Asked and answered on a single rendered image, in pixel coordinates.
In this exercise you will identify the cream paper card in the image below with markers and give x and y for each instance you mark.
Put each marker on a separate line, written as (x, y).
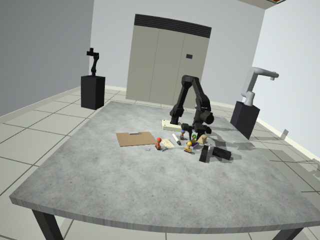
(167, 143)

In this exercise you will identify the tan cardboard box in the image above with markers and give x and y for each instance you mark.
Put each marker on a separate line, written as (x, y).
(202, 139)

